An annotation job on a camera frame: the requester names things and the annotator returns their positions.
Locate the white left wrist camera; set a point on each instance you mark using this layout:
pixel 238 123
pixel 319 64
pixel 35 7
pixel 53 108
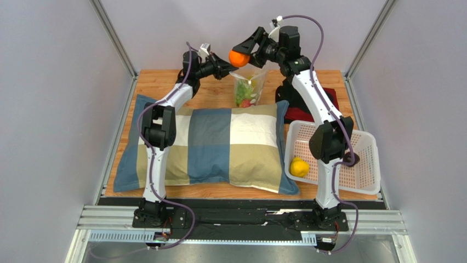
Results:
pixel 204 50

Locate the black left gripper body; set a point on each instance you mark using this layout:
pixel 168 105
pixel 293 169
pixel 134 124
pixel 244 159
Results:
pixel 206 69

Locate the clear dotted zip bag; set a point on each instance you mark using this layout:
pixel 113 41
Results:
pixel 256 79

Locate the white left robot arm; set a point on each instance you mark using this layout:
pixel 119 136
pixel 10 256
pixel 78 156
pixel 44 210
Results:
pixel 157 126

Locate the red fake strawberry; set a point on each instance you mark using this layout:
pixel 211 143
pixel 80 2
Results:
pixel 245 103

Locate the dark brown fake food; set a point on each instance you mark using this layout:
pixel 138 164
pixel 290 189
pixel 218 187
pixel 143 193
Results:
pixel 351 159

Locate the orange fake orange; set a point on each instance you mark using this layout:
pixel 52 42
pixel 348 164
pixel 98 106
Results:
pixel 238 59

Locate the blue beige checked pillow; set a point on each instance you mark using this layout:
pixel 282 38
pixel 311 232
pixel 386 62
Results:
pixel 241 146

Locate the black baseball cap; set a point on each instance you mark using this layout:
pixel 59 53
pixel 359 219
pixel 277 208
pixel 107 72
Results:
pixel 287 92

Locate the yellow fake lemon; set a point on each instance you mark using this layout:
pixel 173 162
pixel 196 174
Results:
pixel 298 167

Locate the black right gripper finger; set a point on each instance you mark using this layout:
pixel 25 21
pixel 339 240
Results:
pixel 256 59
pixel 246 47

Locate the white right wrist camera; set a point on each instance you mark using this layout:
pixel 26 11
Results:
pixel 275 28

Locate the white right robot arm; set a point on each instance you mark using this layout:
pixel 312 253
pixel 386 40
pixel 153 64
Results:
pixel 331 138

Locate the red folded cloth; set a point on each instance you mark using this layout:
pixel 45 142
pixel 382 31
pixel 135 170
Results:
pixel 296 112

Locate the green fake lettuce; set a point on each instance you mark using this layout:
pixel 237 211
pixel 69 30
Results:
pixel 243 91

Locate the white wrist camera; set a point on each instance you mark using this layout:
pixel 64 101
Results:
pixel 204 50
pixel 275 28

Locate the white perforated plastic basket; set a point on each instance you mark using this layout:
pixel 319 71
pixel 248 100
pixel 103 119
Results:
pixel 364 177

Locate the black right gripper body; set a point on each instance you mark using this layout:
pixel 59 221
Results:
pixel 257 49

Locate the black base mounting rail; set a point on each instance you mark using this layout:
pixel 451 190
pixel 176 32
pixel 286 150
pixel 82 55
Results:
pixel 289 220

